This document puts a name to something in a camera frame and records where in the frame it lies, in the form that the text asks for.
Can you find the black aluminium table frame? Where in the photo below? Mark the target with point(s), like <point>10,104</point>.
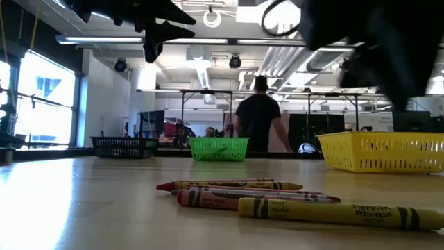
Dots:
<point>305,156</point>

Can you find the black ceiling spotlight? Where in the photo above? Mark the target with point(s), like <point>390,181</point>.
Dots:
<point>120,65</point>
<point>234,62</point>

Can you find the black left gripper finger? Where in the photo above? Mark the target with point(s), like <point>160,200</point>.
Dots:
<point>170,15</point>
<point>170,33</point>

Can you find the yellow plastic basket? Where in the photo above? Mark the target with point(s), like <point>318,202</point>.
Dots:
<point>381,152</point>

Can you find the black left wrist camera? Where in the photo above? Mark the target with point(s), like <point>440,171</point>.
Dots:
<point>152,50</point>

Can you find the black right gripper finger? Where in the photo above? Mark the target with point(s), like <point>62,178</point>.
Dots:
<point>385,80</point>

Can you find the black folding table frame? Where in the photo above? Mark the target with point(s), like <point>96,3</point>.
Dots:
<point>356,114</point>
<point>208,92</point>

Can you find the white and black ball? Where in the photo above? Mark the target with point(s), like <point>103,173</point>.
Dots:
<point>307,149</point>

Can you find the black metal stand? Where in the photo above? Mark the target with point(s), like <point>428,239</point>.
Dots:
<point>7,119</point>

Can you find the red crayon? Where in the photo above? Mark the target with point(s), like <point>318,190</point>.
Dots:
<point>263,190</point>
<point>208,201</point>
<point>166,187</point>

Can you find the long led light bar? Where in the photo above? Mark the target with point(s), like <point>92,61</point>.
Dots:
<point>104,39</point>

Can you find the white ceiling light panel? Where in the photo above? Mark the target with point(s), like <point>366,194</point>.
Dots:
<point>249,14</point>

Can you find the black curtain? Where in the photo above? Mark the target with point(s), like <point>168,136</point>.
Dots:
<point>322,135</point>

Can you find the green plastic basket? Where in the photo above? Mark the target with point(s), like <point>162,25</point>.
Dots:
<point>218,149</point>

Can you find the silver ventilation duct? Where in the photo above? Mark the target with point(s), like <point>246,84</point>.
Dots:
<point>295,62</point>

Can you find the large window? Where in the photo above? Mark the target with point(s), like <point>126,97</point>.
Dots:
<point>45,118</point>

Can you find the black plastic basket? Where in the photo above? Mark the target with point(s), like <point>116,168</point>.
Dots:
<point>121,147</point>

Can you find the white ceiling duct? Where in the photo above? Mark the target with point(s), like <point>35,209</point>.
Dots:
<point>201,66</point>

